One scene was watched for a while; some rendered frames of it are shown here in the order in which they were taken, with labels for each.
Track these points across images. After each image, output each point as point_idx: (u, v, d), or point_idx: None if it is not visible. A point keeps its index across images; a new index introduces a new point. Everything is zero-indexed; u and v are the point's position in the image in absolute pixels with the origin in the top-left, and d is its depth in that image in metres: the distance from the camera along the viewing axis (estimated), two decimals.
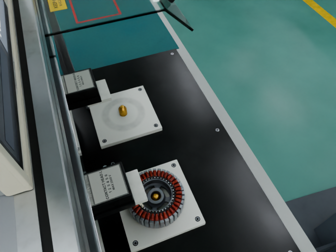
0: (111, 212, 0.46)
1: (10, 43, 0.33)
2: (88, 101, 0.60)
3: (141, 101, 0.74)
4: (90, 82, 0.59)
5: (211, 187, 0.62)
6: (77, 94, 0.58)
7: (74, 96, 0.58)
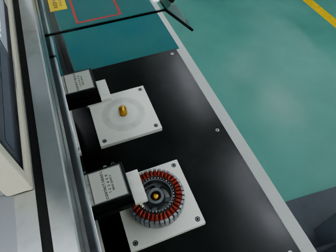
0: (111, 212, 0.46)
1: (10, 43, 0.33)
2: (88, 101, 0.60)
3: (141, 101, 0.74)
4: (90, 82, 0.59)
5: (211, 187, 0.62)
6: (77, 94, 0.58)
7: (74, 96, 0.58)
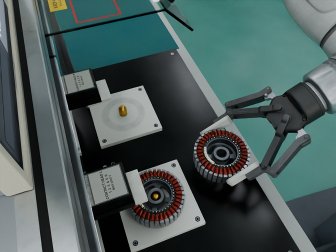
0: (111, 212, 0.46)
1: (10, 43, 0.33)
2: (88, 101, 0.60)
3: (141, 101, 0.74)
4: (90, 82, 0.59)
5: (211, 187, 0.62)
6: (77, 94, 0.58)
7: (74, 96, 0.58)
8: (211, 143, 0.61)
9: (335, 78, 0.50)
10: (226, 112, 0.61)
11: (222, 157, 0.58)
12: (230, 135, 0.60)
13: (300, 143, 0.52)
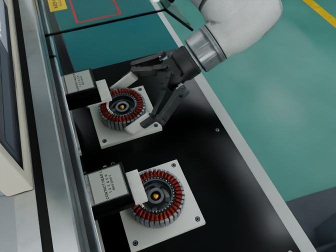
0: (111, 212, 0.46)
1: (10, 43, 0.33)
2: (88, 101, 0.60)
3: None
4: (90, 82, 0.59)
5: (211, 187, 0.62)
6: (77, 94, 0.58)
7: (74, 96, 0.58)
8: (115, 99, 0.72)
9: (201, 39, 0.61)
10: (131, 69, 0.73)
11: (121, 109, 0.69)
12: (131, 92, 0.71)
13: (178, 93, 0.63)
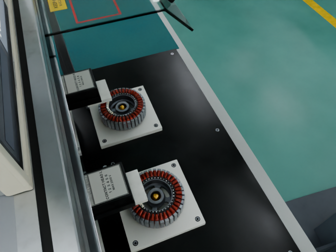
0: (111, 212, 0.46)
1: (10, 43, 0.33)
2: (88, 101, 0.60)
3: None
4: (90, 82, 0.59)
5: (211, 187, 0.62)
6: (77, 94, 0.58)
7: (74, 96, 0.58)
8: (115, 99, 0.72)
9: None
10: None
11: (121, 109, 0.69)
12: (131, 92, 0.71)
13: None
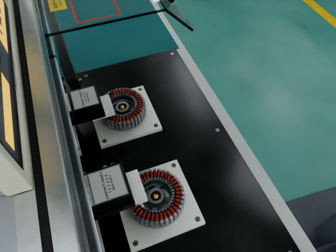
0: (111, 212, 0.46)
1: (10, 43, 0.33)
2: (93, 116, 0.64)
3: None
4: (95, 98, 0.63)
5: (211, 187, 0.62)
6: (83, 110, 0.62)
7: (80, 112, 0.62)
8: (115, 99, 0.72)
9: None
10: None
11: (121, 109, 0.69)
12: (131, 92, 0.71)
13: None
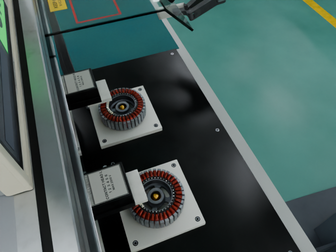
0: (111, 212, 0.46)
1: (10, 43, 0.33)
2: (88, 101, 0.60)
3: None
4: (90, 82, 0.59)
5: (211, 187, 0.62)
6: (77, 94, 0.58)
7: (74, 96, 0.58)
8: (115, 99, 0.72)
9: None
10: None
11: (121, 109, 0.69)
12: (131, 92, 0.71)
13: None
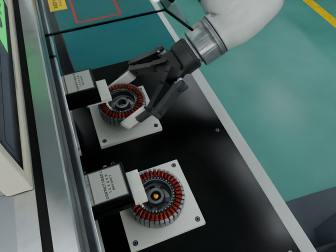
0: (111, 212, 0.46)
1: (10, 43, 0.33)
2: (88, 101, 0.60)
3: None
4: (90, 82, 0.59)
5: (211, 187, 0.62)
6: (77, 94, 0.58)
7: (74, 96, 0.58)
8: (115, 95, 0.70)
9: (201, 31, 0.60)
10: (128, 68, 0.71)
11: (121, 105, 0.68)
12: (131, 87, 0.70)
13: (176, 87, 0.61)
